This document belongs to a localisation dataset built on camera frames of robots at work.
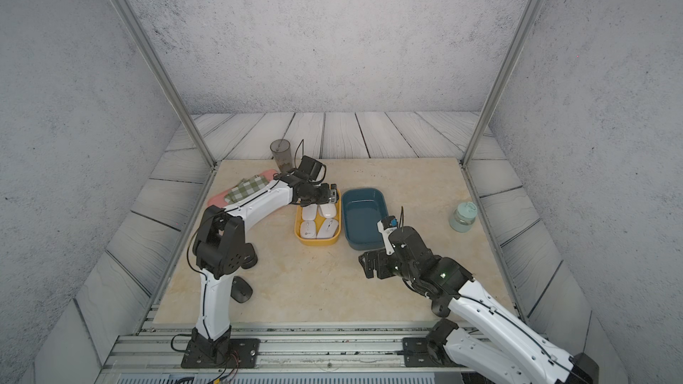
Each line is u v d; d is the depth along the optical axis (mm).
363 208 1046
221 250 539
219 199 1078
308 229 961
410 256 546
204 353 671
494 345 446
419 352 725
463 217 927
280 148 1173
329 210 1016
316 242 955
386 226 659
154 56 870
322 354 744
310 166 779
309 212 1016
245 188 1109
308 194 805
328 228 963
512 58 870
